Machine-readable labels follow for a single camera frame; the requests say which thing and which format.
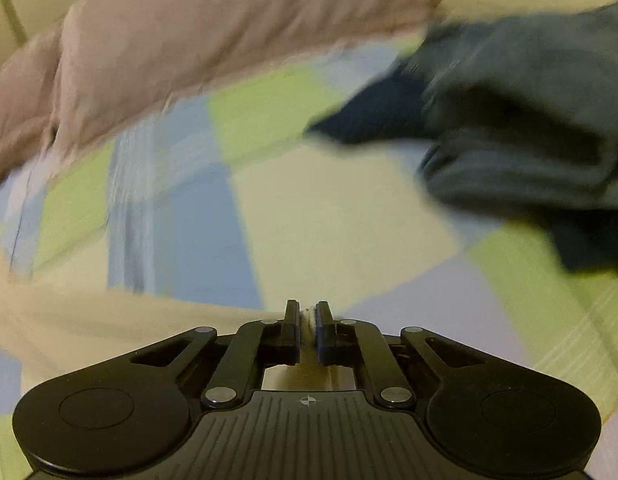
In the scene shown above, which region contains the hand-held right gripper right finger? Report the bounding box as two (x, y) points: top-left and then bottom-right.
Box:
(315, 301), (494, 408)

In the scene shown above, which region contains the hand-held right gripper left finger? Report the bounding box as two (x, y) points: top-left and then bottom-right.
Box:
(124, 300), (302, 409)

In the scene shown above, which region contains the beige shirt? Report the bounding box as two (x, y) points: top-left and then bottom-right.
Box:
(0, 242), (360, 393)

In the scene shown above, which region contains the checked bed sheet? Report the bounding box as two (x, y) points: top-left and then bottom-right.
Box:
(0, 35), (618, 480)

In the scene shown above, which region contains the navy garment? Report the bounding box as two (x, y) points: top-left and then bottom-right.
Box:
(304, 60), (440, 148)

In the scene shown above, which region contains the grey-blue garment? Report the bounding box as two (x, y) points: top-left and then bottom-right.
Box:
(404, 2), (618, 273)

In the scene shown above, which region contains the large mauve pillow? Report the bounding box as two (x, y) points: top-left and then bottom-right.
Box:
(54, 0), (450, 161)

